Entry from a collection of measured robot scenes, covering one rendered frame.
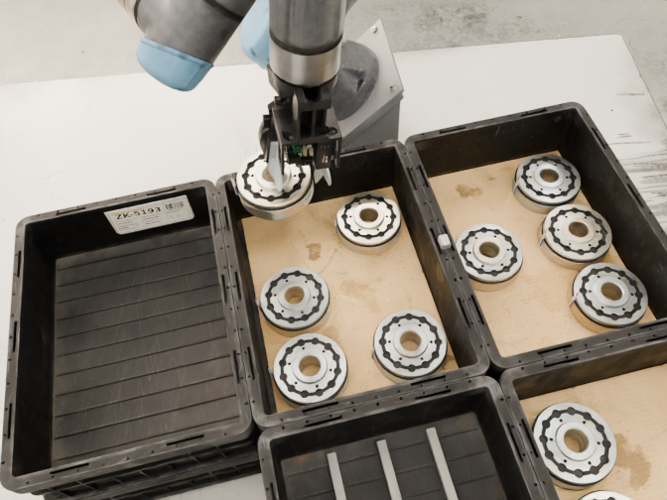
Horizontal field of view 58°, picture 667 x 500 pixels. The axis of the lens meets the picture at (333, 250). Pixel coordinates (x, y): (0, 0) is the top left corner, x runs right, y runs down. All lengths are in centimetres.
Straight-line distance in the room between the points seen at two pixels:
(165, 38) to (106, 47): 216
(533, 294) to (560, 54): 72
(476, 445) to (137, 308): 54
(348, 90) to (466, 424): 60
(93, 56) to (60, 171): 148
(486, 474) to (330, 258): 39
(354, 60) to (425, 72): 34
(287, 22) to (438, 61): 88
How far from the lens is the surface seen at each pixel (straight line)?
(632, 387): 93
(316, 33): 60
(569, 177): 105
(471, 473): 84
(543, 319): 93
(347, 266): 94
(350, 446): 83
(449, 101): 136
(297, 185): 81
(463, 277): 82
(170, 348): 92
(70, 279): 104
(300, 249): 96
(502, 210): 102
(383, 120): 111
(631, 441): 90
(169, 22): 68
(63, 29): 301
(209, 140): 131
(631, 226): 98
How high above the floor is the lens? 164
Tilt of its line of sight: 58 degrees down
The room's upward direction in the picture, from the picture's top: 5 degrees counter-clockwise
